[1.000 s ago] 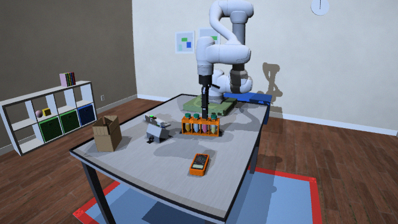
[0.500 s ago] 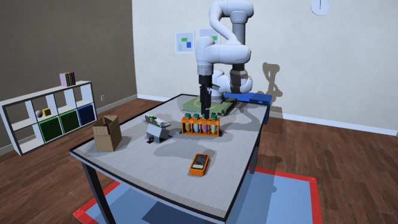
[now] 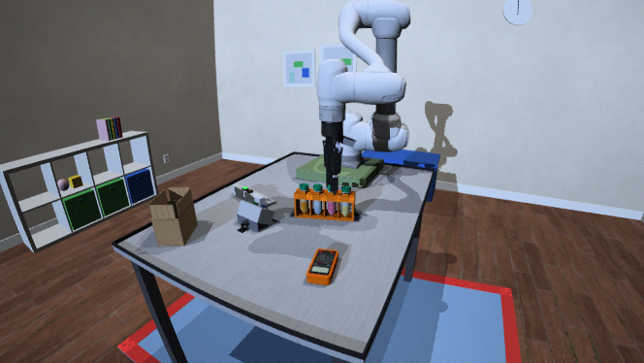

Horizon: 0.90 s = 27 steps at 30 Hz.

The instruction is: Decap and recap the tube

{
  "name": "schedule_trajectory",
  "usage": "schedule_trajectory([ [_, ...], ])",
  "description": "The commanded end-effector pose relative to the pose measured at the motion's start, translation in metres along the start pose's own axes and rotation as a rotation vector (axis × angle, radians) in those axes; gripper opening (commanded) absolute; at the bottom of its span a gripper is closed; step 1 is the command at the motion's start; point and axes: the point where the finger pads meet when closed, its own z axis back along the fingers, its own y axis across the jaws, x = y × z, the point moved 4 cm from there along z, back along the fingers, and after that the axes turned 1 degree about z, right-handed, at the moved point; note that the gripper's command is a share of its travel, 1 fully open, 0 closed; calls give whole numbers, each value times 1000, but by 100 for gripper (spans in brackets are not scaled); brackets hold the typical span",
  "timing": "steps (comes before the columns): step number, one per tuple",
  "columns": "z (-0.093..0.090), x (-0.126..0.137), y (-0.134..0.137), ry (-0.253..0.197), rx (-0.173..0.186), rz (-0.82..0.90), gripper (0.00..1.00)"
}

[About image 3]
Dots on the orange multimeter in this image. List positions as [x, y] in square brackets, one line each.
[322, 267]

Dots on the brown cardboard box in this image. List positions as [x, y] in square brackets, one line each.
[175, 220]

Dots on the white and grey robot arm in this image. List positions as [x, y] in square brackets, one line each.
[377, 85]

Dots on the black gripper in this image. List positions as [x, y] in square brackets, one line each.
[332, 152]

